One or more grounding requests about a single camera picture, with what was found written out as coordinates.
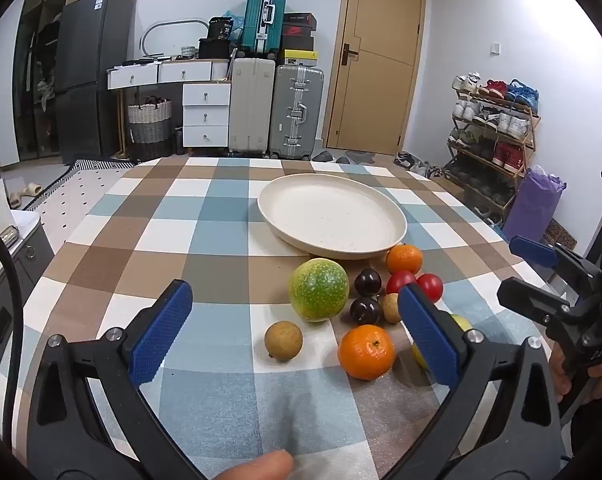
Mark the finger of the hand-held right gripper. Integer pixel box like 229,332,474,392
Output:
497,277,589,343
510,235,602,303

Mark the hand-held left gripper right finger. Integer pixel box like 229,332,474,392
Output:
381,282,565,480

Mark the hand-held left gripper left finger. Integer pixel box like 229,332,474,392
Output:
27,280,209,480

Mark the yellow round fruit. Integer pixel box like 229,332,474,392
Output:
412,313,474,370

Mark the red tomato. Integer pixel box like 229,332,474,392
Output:
386,270,417,295
416,273,444,303

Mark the large orange tangerine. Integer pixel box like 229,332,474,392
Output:
338,324,397,380

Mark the small orange tangerine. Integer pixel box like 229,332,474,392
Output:
385,244,424,276

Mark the large green round fruit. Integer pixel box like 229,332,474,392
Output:
288,258,350,323

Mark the brown kiwi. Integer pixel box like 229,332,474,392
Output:
264,321,303,361

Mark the cream round plate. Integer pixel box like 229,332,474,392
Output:
257,174,408,261

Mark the person's right hand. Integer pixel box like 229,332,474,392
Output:
550,344,602,406

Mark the person's left hand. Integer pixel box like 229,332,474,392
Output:
213,450,295,480

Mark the brown doormat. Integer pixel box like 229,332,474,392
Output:
541,219,578,251

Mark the purple bag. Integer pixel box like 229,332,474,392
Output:
502,166,567,245

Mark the dark purple plum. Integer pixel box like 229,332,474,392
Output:
354,268,382,297
349,296,383,326

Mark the checkered tablecloth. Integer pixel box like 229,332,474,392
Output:
11,156,567,480

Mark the wooden shoe rack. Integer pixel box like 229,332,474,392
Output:
443,72,541,226

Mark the group of assorted shoes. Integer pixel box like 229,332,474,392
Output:
448,72,539,211

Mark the dark sneakers pile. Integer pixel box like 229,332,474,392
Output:
393,151,447,178

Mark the grey side cabinet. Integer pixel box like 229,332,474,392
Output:
1,210,54,311

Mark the patterned floor rug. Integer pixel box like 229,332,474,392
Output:
28,159,136,256

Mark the woven laundry basket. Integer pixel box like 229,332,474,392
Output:
127,96,173,161

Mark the white drawer cabinet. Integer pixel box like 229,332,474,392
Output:
182,82,231,148

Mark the white suitcase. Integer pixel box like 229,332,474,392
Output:
228,57,277,155

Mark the wooden door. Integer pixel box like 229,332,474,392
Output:
322,0,427,155

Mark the silver suitcase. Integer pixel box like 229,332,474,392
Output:
268,64,325,161

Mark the white desk with drawers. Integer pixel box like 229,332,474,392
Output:
107,57,230,92

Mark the dark open wardrobe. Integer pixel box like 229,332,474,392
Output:
11,0,76,161

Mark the black refrigerator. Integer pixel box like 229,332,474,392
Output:
55,0,134,163

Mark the black storage box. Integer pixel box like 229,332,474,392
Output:
198,37,232,60

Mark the yellow and black shoe box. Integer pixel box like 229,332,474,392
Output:
277,49,318,67

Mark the black bag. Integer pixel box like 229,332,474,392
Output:
207,17,234,41

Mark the blue plastic bag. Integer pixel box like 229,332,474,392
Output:
223,10,244,43

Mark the teal suitcase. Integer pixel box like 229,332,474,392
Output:
241,0,288,58

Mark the black cable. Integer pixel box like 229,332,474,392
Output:
0,220,26,441

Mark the arched metal frame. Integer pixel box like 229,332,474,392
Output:
141,20,209,58

